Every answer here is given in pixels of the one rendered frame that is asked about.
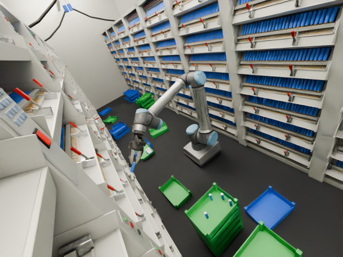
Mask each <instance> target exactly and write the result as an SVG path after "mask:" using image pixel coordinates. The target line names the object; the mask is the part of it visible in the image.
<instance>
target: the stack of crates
mask: <svg viewBox="0 0 343 257"><path fill-rule="evenodd" d="M301 256H302V251H300V250H299V249H295V248H294V247H292V246H291V245H290V244H288V243H287V242H286V241H284V240H283V239H282V238H281V237H279V236H278V235H277V234H276V233H274V232H273V231H272V230H270V229H269V228H268V227H267V226H265V225H264V222H262V221H261V220H260V221H259V224H258V225H257V227H256V228H255V229H254V231H253V232H252V233H251V234H250V236H249V237H248V238H247V239H246V241H245V242H244V243H243V244H242V246H241V247H240V248H239V250H238V251H237V252H236V254H235V255H234V256H233V257H301Z"/></svg>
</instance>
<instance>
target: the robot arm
mask: <svg viewBox="0 0 343 257"><path fill-rule="evenodd" d="M205 82H206V75H205V74H204V73H203V72H202V71H194V72H187V73H185V74H183V75H181V76H179V77H178V78H177V79H176V82H175V83H174V84H173V85H172V86H171V87H170V88H169V89H168V90H167V91H166V92H165V93H164V94H163V95H162V96H161V97H160V98H159V99H158V100H157V101H156V102H155V103H154V104H153V105H152V106H151V107H150V108H149V109H148V110H147V109H137V110H136V113H135V119H134V124H133V126H132V127H133V129H132V131H133V136H134V138H133V140H132V141H130V142H129V147H128V149H129V154H130V155H129V159H130V163H131V164H132V163H133V158H134V154H135V151H138V152H137V153H136V154H137V156H136V161H135V164H137V163H138V161H139V160H140V158H141V156H142V154H143V148H144V147H143V146H145V145H146V142H145V141H144V139H143V137H142V136H143V135H144V134H145V133H146V127H150V128H153V129H155V130H159V129H161V127H162V125H163V121H162V119H160V118H158V117H156V116H157V115H158V114H159V113H160V112H161V111H162V110H163V108H164V107H165V106H166V105H167V104H168V103H169V102H170V101H171V100H172V99H173V98H174V97H175V96H176V95H177V94H178V93H179V92H180V91H181V90H182V89H185V88H186V87H187V86H189V85H191V88H192V91H193V96H194V102H195V107H196V110H197V115H198V120H199V125H200V128H199V126H198V125H197V124H193V125H191V126H189V127H188V128H187V129H186V133H187V135H188V137H189V139H190V141H191V147H192V149H193V150H195V151H199V150H202V149H204V148H205V147H206V146H207V145H214V144H215V143H216V141H217V138H218V134H217V132H215V131H214V130H213V127H212V126H211V124H210V118H209V112H208V106H207V100H206V93H205V87H204V84H205Z"/></svg>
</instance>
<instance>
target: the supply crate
mask: <svg viewBox="0 0 343 257"><path fill-rule="evenodd" d="M221 193H223V194H224V197H225V200H222V196H221ZM209 194H211V195H212V198H213V200H211V199H210V197H209ZM229 199H231V201H232V207H231V206H230V204H229V201H228V200H229ZM238 207H239V203H238V199H236V198H235V199H234V198H233V197H231V196H230V195H229V194H228V193H226V192H225V191H224V190H222V189H221V188H220V187H218V186H217V185H216V183H213V186H212V187H211V188H210V189H209V190H208V191H207V192H206V193H205V194H204V195H203V196H202V197H201V198H200V199H199V200H198V201H197V202H196V203H195V204H194V205H193V206H192V207H191V208H190V209H189V210H185V211H184V212H185V214H186V215H187V217H188V218H189V220H190V221H191V222H192V223H193V224H194V225H195V226H196V228H197V229H198V230H199V231H200V232H201V233H202V235H203V236H204V237H205V238H206V239H207V240H208V241H209V240H210V239H211V237H212V236H213V235H214V234H215V233H216V232H217V231H218V230H219V228H220V227H221V226H222V225H223V224H224V223H225V222H226V221H227V219H228V218H229V217H230V216H231V215H232V214H233V213H234V211H235V210H236V209H237V208H238ZM204 212H207V214H208V217H209V218H208V219H207V218H206V216H205V214H204Z"/></svg>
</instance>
